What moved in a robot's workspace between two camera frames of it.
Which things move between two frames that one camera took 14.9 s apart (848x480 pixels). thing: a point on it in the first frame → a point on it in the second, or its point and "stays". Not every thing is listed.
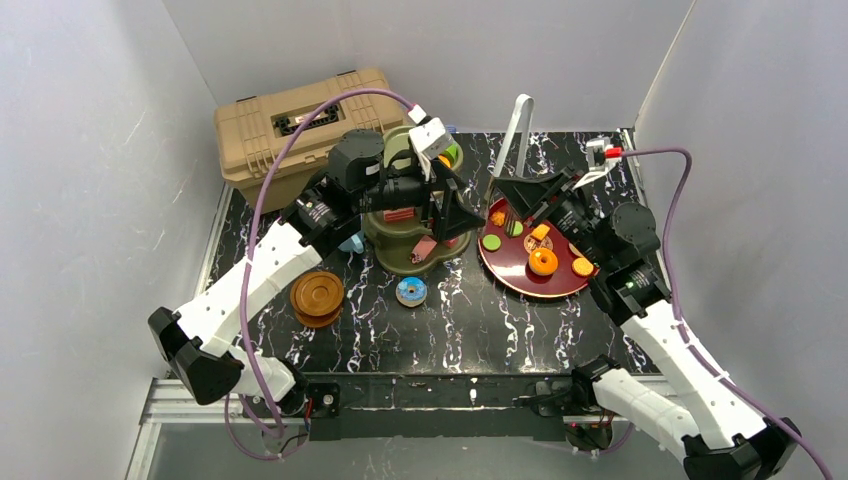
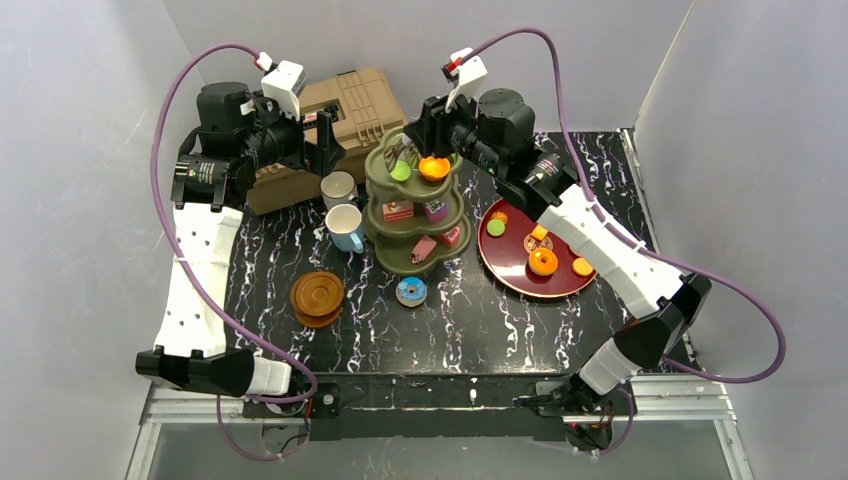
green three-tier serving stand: [388, 245] stays
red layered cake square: [399, 214] stays
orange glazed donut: [543, 261] stays
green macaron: [491, 242] → [495, 227]
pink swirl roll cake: [422, 249] stays
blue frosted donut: [411, 292] stays
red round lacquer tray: [530, 258] stays
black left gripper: [432, 202] → [308, 140]
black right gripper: [553, 196] → [429, 130]
